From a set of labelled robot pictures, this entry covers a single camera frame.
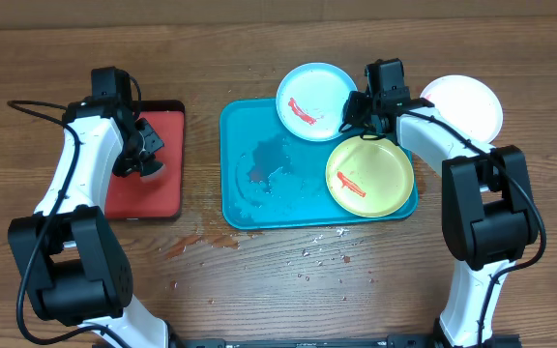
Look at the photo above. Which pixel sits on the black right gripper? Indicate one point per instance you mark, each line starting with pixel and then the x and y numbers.
pixel 355 121

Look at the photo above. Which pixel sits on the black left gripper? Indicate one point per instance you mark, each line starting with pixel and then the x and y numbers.
pixel 154 143

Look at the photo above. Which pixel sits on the dark green sponge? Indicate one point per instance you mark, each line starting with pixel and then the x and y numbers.
pixel 152 171

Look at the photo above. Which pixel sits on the white plate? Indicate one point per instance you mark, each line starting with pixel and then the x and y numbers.
pixel 467 104

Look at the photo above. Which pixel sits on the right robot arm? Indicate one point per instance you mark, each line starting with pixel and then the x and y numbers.
pixel 490 222

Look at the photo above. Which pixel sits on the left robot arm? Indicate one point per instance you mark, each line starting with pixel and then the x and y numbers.
pixel 75 276

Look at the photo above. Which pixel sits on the dark red rectangular tray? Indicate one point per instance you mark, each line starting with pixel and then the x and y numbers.
pixel 135 197

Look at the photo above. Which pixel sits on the teal plastic tray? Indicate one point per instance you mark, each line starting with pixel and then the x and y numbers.
pixel 271 178

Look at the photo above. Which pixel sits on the light blue plate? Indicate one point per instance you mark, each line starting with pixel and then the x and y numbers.
pixel 310 101

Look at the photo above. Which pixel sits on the yellow green plate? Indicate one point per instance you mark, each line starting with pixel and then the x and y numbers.
pixel 369 178

